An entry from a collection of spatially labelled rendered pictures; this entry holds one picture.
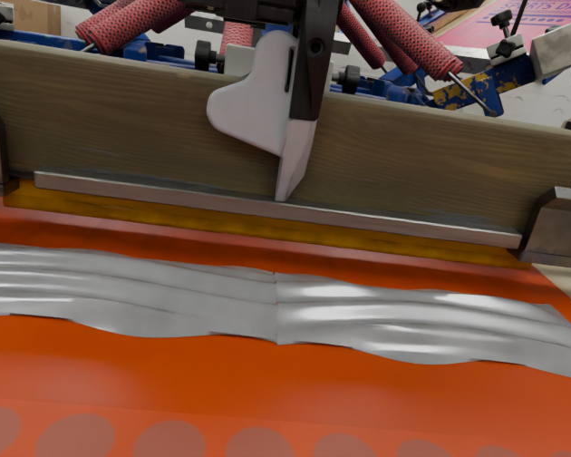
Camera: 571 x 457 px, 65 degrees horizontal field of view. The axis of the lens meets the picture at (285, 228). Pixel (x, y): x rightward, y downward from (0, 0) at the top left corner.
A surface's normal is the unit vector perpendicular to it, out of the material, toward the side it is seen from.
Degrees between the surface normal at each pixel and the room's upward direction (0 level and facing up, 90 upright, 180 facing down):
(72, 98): 90
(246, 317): 33
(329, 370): 0
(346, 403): 0
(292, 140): 103
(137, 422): 0
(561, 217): 90
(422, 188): 90
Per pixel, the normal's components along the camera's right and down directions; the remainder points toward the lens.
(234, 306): 0.11, -0.62
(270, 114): 0.07, 0.27
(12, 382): 0.15, -0.92
